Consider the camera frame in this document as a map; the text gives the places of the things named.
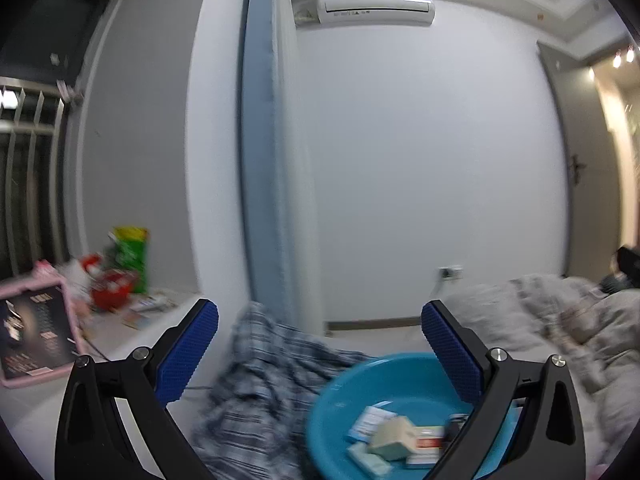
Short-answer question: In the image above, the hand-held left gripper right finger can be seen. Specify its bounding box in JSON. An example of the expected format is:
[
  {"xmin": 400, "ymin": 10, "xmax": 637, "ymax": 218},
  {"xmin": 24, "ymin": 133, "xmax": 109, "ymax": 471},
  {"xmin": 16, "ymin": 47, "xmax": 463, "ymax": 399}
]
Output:
[{"xmin": 421, "ymin": 300, "xmax": 587, "ymax": 480}]

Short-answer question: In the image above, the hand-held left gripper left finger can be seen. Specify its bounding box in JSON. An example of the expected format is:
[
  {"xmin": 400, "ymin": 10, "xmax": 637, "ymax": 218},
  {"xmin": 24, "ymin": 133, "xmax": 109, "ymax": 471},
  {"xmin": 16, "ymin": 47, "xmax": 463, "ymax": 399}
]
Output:
[{"xmin": 54, "ymin": 298, "xmax": 221, "ymax": 480}]

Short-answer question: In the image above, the blue plastic basin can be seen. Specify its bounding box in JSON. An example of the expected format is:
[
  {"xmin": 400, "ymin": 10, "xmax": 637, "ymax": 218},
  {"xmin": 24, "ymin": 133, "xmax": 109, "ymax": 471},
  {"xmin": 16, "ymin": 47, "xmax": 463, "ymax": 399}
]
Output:
[{"xmin": 306, "ymin": 352, "xmax": 523, "ymax": 480}]

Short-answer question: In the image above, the stack of thin booklets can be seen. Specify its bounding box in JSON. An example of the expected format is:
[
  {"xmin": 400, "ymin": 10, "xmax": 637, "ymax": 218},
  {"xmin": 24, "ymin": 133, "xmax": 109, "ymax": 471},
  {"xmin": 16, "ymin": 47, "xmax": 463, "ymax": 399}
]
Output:
[{"xmin": 122, "ymin": 294, "xmax": 177, "ymax": 331}]

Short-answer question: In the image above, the small black item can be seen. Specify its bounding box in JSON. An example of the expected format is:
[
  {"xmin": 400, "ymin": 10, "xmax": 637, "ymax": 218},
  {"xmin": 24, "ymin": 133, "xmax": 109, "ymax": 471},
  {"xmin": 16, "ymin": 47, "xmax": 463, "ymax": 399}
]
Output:
[{"xmin": 444, "ymin": 413, "xmax": 471, "ymax": 443}]

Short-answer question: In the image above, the blue plaid shirt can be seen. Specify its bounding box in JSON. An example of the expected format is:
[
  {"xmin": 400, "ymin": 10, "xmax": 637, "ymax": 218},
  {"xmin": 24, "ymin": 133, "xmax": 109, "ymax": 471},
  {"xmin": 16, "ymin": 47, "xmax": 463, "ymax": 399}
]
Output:
[{"xmin": 192, "ymin": 301, "xmax": 373, "ymax": 480}]

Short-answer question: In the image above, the red and white cigarette pack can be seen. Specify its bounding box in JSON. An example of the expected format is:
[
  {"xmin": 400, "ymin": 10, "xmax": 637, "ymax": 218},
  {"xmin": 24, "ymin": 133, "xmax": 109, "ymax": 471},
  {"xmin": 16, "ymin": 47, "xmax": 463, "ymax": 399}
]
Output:
[{"xmin": 406, "ymin": 426, "xmax": 447, "ymax": 468}]

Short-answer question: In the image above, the beige box with barcode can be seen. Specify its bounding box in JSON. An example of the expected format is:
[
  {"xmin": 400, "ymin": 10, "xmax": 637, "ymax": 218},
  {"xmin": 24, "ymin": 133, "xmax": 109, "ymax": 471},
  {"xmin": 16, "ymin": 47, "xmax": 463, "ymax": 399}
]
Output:
[{"xmin": 367, "ymin": 416, "xmax": 418, "ymax": 461}]

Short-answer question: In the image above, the white box with blue print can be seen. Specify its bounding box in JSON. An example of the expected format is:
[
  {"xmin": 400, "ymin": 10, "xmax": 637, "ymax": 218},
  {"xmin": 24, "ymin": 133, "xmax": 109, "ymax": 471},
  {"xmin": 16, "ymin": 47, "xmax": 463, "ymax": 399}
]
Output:
[{"xmin": 347, "ymin": 405, "xmax": 398, "ymax": 443}]

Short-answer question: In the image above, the green snack bag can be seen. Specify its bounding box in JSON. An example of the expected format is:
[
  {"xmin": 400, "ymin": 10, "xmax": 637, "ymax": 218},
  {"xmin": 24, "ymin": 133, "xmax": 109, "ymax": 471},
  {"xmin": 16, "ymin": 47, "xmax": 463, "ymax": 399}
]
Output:
[{"xmin": 111, "ymin": 226, "xmax": 150, "ymax": 295}]

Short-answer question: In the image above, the small teal and white box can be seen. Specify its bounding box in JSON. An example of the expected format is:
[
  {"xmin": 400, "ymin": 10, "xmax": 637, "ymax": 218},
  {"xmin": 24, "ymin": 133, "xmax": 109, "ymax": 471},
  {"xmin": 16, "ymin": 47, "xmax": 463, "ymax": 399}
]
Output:
[{"xmin": 346, "ymin": 442, "xmax": 393, "ymax": 477}]

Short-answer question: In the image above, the grey duvet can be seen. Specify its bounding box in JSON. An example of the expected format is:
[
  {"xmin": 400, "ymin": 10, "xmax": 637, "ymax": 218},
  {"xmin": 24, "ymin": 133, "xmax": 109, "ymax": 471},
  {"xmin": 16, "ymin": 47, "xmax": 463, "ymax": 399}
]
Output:
[{"xmin": 510, "ymin": 274, "xmax": 640, "ymax": 466}]

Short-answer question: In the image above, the pink-cased tablet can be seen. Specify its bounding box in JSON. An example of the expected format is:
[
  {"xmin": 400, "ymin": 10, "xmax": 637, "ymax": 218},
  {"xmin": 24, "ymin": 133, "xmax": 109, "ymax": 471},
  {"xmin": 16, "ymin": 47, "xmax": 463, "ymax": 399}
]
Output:
[{"xmin": 0, "ymin": 260, "xmax": 86, "ymax": 388}]

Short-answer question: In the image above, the dark striped cloth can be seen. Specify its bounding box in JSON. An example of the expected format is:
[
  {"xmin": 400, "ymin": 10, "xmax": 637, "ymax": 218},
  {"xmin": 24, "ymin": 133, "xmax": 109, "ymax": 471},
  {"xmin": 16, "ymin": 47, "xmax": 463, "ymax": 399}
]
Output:
[{"xmin": 600, "ymin": 245, "xmax": 640, "ymax": 291}]

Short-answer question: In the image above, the blue curtain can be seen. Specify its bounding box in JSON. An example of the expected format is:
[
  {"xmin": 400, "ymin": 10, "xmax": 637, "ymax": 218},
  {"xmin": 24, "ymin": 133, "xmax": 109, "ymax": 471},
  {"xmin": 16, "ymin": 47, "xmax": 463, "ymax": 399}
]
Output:
[{"xmin": 240, "ymin": 0, "xmax": 301, "ymax": 311}]

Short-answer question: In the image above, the white sheer curtain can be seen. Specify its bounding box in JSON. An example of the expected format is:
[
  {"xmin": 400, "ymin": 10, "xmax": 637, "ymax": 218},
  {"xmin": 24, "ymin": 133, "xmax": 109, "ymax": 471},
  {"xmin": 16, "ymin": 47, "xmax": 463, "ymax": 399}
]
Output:
[{"xmin": 272, "ymin": 0, "xmax": 325, "ymax": 328}]

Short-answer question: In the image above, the grey door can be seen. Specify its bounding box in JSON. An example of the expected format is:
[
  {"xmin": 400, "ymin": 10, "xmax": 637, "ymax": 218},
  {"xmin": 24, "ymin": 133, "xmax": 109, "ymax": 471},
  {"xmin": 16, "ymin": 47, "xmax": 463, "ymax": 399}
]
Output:
[{"xmin": 537, "ymin": 40, "xmax": 626, "ymax": 281}]

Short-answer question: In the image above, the dark window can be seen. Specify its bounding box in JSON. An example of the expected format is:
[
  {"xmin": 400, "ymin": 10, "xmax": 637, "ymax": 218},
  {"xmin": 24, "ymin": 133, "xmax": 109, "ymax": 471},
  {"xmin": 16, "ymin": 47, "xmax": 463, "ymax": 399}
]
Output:
[{"xmin": 0, "ymin": 0, "xmax": 111, "ymax": 81}]

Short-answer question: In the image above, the metal window guard rail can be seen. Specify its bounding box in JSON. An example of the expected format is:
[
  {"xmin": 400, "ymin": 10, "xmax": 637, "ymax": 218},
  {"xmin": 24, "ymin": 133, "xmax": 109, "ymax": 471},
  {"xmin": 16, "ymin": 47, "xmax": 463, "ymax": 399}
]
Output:
[{"xmin": 0, "ymin": 76, "xmax": 83, "ymax": 276}]

